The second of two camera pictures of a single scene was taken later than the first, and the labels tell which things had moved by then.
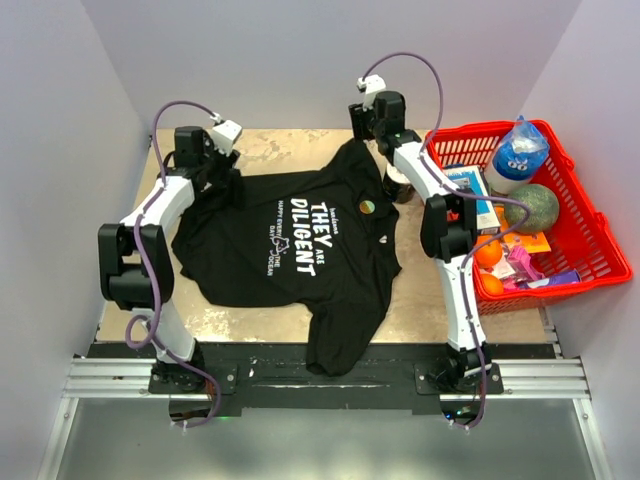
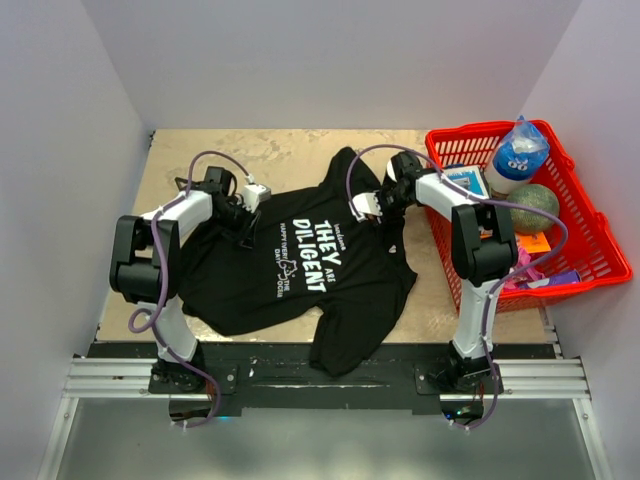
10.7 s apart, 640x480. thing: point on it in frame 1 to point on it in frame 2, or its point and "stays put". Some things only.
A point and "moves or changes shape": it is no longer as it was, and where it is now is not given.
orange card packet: x=533 y=242 stays put
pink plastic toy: x=520 y=267 stays put
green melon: x=543 y=206 stays put
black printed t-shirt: x=322 y=240 moves or changes shape
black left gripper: x=227 y=165 to x=248 y=227
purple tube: x=557 y=278 stays put
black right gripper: x=358 y=117 to x=387 y=217
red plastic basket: x=580 y=238 stays put
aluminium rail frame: x=133 y=377 stays put
